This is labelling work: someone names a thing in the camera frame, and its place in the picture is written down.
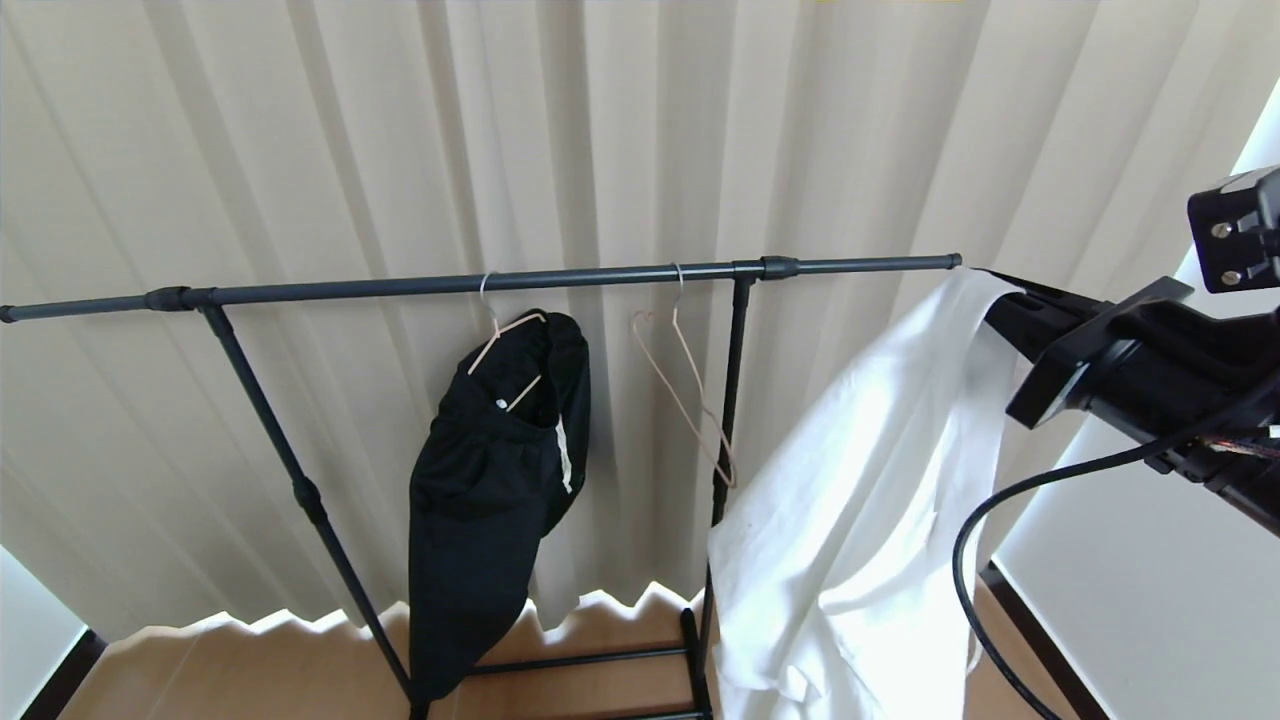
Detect black clothes rack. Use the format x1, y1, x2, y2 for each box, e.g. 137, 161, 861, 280
0, 253, 963, 720

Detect white garment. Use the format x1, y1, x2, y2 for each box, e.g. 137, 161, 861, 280
708, 267, 1026, 720

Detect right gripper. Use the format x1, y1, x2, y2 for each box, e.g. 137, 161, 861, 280
1005, 277, 1280, 536

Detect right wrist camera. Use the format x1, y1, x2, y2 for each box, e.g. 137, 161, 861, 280
1187, 165, 1280, 294

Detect white curtain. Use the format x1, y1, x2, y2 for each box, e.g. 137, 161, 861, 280
0, 0, 1280, 641

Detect pink clothes hanger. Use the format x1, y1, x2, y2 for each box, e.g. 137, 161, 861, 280
632, 265, 738, 489
467, 272, 548, 413

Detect black shorts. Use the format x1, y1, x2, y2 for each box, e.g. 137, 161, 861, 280
408, 310, 591, 706

